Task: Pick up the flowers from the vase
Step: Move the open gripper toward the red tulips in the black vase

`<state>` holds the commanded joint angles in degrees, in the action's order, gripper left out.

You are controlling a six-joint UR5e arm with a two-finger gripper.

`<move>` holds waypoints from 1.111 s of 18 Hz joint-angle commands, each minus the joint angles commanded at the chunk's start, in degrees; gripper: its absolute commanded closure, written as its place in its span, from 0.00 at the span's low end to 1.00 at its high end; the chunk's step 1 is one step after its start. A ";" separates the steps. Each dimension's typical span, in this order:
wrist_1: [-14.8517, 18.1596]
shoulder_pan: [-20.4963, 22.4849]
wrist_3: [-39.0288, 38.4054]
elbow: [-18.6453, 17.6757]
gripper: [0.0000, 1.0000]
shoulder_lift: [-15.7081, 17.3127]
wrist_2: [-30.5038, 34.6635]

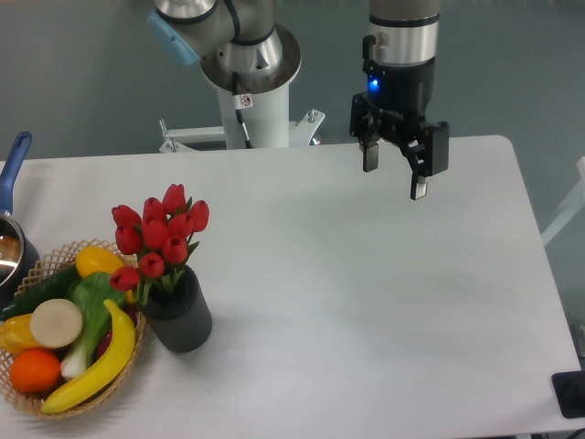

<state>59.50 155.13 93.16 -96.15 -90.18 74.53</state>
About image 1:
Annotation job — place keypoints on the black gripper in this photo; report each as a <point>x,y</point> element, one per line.
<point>393,109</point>

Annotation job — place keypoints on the red tulip bouquet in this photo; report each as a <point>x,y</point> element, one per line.
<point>161,238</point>

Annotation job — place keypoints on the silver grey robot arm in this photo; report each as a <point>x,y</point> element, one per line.
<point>251,61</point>

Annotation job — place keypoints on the dark grey ribbed vase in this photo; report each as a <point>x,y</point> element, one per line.
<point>182,321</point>

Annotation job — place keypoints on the black device at table edge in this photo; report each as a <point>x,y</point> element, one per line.
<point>569,389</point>

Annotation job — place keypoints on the yellow banana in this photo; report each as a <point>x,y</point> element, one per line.
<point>103,371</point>

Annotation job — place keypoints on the green bok choy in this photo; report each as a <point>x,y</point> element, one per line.
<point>96,325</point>

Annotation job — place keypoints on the woven wicker basket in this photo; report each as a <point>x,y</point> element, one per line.
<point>49,264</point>

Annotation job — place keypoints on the dark green cucumber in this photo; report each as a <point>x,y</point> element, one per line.
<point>54,286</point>

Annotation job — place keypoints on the beige round radish slice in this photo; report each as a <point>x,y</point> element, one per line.
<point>56,323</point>

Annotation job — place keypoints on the yellow bell pepper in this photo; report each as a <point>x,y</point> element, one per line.
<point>16,336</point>

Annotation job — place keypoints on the orange fruit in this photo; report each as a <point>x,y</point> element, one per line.
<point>35,370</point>

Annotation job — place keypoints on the white frame at right edge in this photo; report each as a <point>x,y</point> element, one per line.
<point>567,209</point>

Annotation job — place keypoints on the blue handled saucepan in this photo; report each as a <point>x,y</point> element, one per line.
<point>18,254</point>

